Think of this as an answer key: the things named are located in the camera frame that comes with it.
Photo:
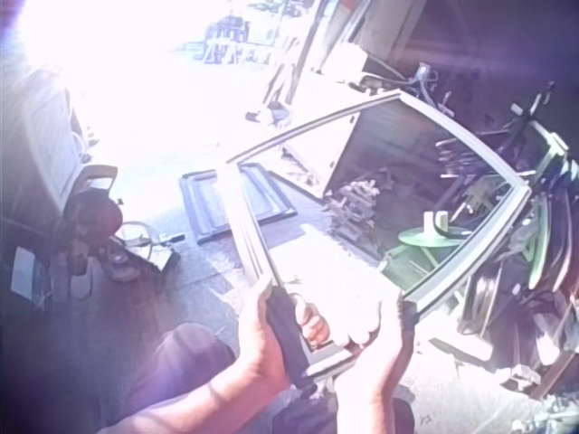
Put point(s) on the blue metal rack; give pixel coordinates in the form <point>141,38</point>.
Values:
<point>228,38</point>

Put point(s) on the grey rubber door gasket frame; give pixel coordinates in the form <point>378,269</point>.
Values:
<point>284,327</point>

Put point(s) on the person's right hand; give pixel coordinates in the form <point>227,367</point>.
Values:
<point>384,334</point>

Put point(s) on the person's left hand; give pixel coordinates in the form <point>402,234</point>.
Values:
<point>253,343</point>

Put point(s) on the white cup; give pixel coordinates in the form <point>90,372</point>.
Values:
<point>434,222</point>

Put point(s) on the white appliance cabinet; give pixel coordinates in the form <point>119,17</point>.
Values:
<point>31,149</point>

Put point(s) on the heap of gaskets and scrap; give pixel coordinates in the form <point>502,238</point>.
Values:
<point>534,271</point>

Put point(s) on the white open cabinet shell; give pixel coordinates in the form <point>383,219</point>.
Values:
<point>384,149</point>

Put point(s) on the person's right fingers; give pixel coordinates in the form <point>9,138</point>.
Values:
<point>357,332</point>

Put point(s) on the green round stool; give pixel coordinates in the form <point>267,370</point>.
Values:
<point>429,237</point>

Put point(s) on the person's legs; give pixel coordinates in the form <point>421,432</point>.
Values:
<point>181,357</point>

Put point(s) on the leaning metal poles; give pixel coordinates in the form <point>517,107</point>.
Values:
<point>287,77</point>

